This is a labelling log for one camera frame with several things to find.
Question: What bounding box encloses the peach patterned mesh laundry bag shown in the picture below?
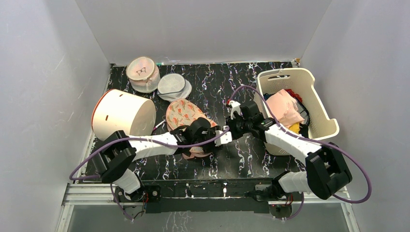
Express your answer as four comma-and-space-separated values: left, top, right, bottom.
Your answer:
166, 99, 218, 160

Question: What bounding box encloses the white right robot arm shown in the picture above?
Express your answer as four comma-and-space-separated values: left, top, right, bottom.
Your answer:
226, 101, 352, 200

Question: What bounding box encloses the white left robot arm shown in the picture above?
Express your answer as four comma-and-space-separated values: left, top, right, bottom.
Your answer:
91, 117, 230, 201

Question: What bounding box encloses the white round mesh laundry bag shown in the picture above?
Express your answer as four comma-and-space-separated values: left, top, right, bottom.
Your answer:
157, 73, 192, 102

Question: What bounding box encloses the cream plastic laundry basket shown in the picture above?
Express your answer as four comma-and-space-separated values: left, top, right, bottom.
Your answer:
256, 68, 339, 141

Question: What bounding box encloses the pink round mesh laundry bag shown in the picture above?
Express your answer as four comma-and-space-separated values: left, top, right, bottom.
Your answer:
126, 57, 161, 93

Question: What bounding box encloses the dark blue garment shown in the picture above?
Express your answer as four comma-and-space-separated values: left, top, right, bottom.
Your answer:
263, 93, 273, 101

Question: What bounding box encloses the pink garment in basket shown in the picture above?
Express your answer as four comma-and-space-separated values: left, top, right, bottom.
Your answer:
266, 89, 305, 128

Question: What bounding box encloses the purple capped marker pen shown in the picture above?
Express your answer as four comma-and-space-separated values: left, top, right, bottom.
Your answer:
152, 119, 166, 132

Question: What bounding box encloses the yellow garment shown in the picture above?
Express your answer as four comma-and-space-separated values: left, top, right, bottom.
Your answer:
288, 122, 303, 134

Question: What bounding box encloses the red lace garment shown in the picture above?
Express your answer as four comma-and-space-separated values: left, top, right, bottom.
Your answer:
285, 89, 303, 102

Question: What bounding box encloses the grey black garment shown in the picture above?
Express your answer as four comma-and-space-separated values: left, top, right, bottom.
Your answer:
296, 98, 310, 138

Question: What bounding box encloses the green capped marker pen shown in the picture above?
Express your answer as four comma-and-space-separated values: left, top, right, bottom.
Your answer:
156, 62, 169, 66

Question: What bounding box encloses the cream cylindrical bin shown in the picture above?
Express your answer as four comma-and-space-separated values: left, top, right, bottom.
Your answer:
91, 89, 156, 141

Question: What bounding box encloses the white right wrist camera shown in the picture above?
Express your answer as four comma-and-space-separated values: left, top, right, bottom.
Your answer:
227, 100, 241, 120

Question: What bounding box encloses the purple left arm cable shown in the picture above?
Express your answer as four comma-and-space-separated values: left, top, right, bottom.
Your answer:
69, 126, 231, 182

